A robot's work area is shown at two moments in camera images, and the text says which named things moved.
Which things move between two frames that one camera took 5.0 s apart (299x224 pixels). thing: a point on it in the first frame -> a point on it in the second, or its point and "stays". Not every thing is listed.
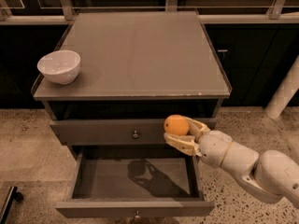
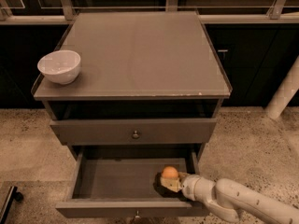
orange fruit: [177, 124] -> [169, 172]
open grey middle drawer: [135, 182] stays
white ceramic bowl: [60, 66] stays
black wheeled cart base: [12, 195] stays
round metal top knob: [135, 135] stays
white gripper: [214, 148] -> [191, 186]
